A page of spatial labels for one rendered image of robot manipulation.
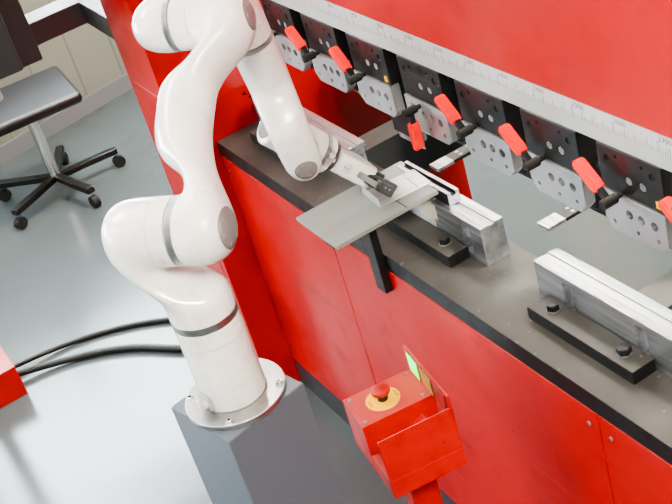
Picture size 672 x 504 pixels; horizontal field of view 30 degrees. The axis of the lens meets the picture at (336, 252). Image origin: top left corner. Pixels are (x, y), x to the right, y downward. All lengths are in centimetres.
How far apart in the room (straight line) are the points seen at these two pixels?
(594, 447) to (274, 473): 59
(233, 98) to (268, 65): 104
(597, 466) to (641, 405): 23
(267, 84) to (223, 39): 32
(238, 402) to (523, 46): 79
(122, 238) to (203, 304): 18
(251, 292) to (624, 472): 166
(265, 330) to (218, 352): 163
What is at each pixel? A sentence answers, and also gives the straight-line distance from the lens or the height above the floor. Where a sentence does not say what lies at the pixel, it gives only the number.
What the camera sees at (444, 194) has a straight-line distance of 270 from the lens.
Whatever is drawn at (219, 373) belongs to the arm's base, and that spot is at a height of 110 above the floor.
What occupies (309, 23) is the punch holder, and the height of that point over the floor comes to 132.
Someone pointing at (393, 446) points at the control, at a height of 79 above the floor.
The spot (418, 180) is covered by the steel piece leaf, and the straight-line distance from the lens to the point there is 276.
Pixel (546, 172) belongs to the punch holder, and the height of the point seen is 123.
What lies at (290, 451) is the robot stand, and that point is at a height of 89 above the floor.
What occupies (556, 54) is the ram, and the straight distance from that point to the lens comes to 206.
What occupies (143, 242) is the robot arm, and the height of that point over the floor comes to 138.
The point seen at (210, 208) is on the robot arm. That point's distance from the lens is 203.
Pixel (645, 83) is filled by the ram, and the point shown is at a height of 148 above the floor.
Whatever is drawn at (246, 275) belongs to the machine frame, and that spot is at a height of 44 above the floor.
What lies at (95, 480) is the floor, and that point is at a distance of 391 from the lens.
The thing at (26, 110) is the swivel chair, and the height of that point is 47.
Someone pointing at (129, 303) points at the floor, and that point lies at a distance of 463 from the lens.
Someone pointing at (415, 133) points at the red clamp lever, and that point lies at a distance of 254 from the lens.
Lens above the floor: 237
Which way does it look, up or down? 32 degrees down
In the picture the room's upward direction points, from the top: 17 degrees counter-clockwise
